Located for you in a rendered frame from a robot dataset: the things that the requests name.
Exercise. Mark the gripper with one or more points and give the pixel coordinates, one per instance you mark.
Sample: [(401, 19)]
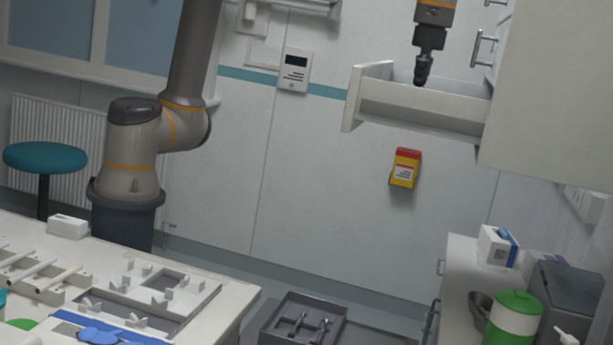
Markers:
[(429, 37)]

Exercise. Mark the white instrument drawer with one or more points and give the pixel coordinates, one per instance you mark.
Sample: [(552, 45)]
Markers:
[(421, 103)]

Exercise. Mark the dark aspirator tip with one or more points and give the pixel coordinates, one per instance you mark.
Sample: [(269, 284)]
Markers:
[(320, 331), (297, 324)]

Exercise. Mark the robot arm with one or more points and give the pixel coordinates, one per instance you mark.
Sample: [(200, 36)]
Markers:
[(196, 33)]

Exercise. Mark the white drawer cabinet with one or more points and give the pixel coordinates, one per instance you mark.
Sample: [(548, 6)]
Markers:
[(550, 67)]

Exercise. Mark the grey instrument tray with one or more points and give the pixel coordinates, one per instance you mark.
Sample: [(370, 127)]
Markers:
[(275, 326)]

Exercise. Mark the white procedure tray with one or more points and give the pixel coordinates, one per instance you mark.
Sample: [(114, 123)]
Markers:
[(143, 292)]

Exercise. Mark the white blue carton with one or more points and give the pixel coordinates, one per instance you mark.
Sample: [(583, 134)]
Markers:
[(493, 249)]

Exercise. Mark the white counter cupboard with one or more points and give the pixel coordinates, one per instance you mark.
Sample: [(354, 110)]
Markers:
[(460, 268)]

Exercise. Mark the steel bowl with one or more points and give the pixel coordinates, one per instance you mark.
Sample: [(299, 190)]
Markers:
[(479, 306)]

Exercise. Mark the grey bin box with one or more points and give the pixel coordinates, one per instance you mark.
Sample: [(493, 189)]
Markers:
[(570, 292)]

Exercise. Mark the green white canister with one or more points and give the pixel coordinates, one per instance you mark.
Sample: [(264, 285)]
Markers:
[(512, 318)]

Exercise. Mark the grey trolley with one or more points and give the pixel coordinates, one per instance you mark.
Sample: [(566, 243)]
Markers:
[(373, 335)]

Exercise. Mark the white pump nozzle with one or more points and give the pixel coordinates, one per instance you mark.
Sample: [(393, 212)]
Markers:
[(565, 335)]

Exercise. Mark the white framed blue window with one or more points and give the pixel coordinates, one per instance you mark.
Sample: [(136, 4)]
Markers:
[(52, 9)]

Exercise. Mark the teal round stool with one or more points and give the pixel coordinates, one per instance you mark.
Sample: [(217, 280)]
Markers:
[(44, 157)]

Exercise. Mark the small white box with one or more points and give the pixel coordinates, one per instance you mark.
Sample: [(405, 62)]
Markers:
[(68, 226)]

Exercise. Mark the blue glove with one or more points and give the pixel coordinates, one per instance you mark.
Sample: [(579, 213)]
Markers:
[(98, 335)]

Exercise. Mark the white box with blue stripe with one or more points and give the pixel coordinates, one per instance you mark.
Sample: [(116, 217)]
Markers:
[(48, 328)]

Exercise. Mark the green round lid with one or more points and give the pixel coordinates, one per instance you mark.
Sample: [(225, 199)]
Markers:
[(21, 324)]

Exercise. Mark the teal cup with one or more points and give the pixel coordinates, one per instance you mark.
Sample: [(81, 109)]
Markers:
[(3, 302)]

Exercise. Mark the white rounded object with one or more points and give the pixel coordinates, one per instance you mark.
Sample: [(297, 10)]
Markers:
[(16, 338)]

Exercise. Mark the yellow red wall sharps box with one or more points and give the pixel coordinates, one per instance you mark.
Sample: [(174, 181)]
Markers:
[(405, 168)]

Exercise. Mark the white wall control panel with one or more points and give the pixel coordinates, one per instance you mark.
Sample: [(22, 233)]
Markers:
[(295, 69)]

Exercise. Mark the white wall socket trunking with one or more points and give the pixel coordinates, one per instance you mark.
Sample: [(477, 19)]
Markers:
[(586, 203)]

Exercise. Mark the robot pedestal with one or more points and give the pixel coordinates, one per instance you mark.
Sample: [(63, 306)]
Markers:
[(122, 223)]

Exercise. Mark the white wall radiator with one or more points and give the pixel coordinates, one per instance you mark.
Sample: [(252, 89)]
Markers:
[(52, 139)]

